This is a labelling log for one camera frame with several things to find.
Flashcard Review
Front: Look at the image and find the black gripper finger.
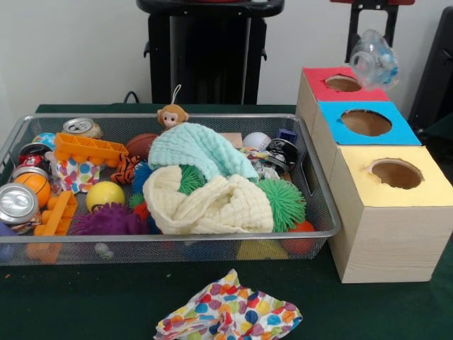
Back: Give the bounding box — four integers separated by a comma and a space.
347, 4, 362, 63
384, 4, 398, 45

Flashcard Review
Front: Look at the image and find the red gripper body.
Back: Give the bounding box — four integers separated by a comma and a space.
349, 0, 416, 6

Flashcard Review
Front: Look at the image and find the clear plastic water bottle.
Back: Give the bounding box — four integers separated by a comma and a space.
351, 30, 401, 90

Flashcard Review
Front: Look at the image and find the mint green cloth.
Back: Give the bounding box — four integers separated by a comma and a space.
149, 123, 259, 183

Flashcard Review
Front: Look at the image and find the cream cloth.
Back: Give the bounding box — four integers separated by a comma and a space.
144, 165, 275, 234

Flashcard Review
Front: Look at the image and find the orange plastic toy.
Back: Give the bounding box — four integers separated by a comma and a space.
54, 132, 130, 169

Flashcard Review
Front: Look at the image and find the polka dot cloth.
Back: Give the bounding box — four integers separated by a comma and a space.
154, 269, 304, 340

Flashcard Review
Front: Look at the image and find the wooden box with three holes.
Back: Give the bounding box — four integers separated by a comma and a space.
297, 67, 453, 284

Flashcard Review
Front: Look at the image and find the black upright panel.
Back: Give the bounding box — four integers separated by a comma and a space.
411, 7, 453, 132

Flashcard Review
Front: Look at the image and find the side table with green cloth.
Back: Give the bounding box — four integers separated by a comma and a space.
423, 113, 453, 147

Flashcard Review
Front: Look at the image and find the green spiky ball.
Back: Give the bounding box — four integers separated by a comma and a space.
258, 177, 306, 233

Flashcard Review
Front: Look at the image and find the brown monkey plush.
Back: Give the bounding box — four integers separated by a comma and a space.
156, 85, 189, 130

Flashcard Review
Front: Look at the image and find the silver soda can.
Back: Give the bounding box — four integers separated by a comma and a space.
62, 117, 102, 140

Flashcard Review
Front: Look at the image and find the yellow ball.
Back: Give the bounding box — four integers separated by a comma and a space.
86, 181, 125, 212

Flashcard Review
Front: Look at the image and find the purple spiky ball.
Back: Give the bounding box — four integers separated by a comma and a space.
74, 204, 149, 236

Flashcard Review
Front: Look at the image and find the small orange basketball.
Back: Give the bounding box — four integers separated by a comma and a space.
14, 172, 52, 208

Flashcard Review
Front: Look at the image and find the silver tin can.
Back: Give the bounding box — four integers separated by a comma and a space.
0, 184, 40, 234

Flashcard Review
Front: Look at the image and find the dark green tablecloth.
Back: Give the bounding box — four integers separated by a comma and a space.
0, 104, 453, 340

